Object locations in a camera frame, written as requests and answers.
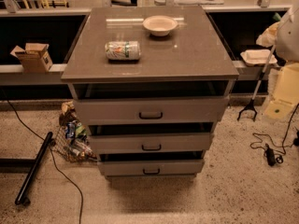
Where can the grey drawer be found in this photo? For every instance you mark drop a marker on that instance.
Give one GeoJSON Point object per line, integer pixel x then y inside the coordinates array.
{"type": "Point", "coordinates": [118, 144]}
{"type": "Point", "coordinates": [125, 168]}
{"type": "Point", "coordinates": [144, 111]}

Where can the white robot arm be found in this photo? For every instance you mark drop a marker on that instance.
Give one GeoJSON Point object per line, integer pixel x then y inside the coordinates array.
{"type": "Point", "coordinates": [288, 35]}

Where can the grey drawer cabinet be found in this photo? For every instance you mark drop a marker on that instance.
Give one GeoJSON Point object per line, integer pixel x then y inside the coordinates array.
{"type": "Point", "coordinates": [190, 62]}

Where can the grey top drawer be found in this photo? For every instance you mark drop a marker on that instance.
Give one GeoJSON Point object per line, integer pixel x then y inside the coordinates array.
{"type": "Point", "coordinates": [144, 111]}

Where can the grey bottom drawer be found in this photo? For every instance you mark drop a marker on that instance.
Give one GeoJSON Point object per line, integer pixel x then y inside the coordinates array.
{"type": "Point", "coordinates": [125, 168]}

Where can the green white soda can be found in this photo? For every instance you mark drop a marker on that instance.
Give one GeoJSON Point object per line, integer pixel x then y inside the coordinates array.
{"type": "Point", "coordinates": [123, 50]}

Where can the white paper bowl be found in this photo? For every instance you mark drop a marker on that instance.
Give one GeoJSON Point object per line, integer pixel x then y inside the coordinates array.
{"type": "Point", "coordinates": [160, 25]}

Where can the white foam takeout container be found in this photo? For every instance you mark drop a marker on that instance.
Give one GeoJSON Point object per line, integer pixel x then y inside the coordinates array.
{"type": "Point", "coordinates": [255, 57]}

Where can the small cardboard box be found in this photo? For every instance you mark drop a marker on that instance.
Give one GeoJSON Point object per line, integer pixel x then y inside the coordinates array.
{"type": "Point", "coordinates": [34, 58]}

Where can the yellow plastic bin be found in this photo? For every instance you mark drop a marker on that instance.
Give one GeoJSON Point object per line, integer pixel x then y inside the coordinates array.
{"type": "Point", "coordinates": [285, 96]}

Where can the black metal table leg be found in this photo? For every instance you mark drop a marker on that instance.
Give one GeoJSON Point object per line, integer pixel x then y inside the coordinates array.
{"type": "Point", "coordinates": [22, 197]}

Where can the wire basket of trash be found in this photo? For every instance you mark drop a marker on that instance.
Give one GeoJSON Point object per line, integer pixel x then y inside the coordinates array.
{"type": "Point", "coordinates": [71, 140]}

